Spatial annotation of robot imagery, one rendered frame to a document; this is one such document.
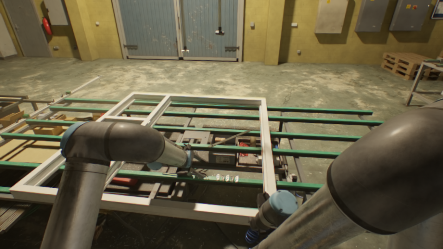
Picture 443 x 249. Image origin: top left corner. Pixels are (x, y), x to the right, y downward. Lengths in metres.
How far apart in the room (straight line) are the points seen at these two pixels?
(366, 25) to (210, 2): 4.49
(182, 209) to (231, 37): 6.52
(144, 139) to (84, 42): 8.12
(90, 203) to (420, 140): 0.69
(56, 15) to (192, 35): 4.36
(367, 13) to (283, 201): 7.30
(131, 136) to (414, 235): 0.64
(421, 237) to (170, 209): 1.04
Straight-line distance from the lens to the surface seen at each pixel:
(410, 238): 0.52
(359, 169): 0.34
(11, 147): 2.91
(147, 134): 0.71
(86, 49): 8.77
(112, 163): 1.65
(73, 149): 0.74
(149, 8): 7.85
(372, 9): 7.91
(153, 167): 1.27
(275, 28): 7.03
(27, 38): 10.58
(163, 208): 1.29
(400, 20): 8.32
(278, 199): 0.84
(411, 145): 0.34
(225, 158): 1.97
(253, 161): 2.05
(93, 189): 0.72
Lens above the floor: 1.89
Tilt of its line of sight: 27 degrees down
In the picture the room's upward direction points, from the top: straight up
